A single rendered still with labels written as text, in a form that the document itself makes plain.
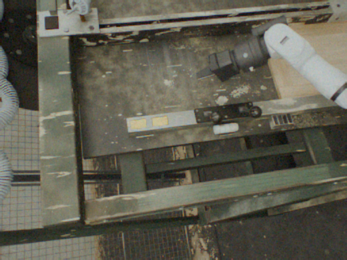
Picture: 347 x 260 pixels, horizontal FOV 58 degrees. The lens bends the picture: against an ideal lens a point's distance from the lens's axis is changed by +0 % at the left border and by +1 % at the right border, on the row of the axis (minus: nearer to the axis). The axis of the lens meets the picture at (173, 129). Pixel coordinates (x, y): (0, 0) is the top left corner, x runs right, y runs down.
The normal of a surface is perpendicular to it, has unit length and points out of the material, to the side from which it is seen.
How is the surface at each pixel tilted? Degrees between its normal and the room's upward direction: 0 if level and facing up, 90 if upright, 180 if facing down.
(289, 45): 29
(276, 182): 59
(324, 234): 0
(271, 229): 0
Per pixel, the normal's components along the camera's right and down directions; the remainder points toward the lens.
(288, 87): 0.07, -0.37
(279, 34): -0.43, -0.07
